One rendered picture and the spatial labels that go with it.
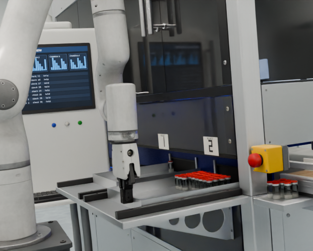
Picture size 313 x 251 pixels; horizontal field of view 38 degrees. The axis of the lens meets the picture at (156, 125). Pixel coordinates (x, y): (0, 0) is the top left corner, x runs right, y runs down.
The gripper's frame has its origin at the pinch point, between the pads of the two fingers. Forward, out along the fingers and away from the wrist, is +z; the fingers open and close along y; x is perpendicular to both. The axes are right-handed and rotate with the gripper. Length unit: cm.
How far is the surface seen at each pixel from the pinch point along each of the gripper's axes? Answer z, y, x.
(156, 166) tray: 1, 54, -36
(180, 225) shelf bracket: 11.0, -1.2, -16.2
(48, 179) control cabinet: 6, 90, 2
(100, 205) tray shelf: 4.3, 12.4, 3.7
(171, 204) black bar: 2.6, -8.1, -9.9
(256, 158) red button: -9.1, -19.8, -30.5
